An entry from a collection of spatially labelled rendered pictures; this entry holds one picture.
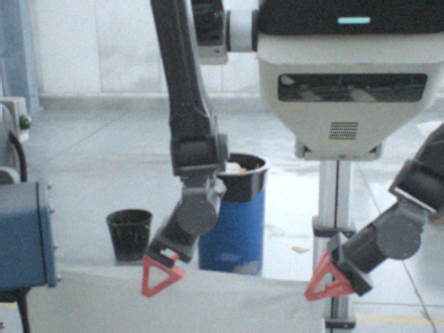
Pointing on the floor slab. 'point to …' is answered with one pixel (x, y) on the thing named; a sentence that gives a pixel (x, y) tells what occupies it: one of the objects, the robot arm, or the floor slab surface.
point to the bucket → (130, 233)
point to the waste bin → (238, 220)
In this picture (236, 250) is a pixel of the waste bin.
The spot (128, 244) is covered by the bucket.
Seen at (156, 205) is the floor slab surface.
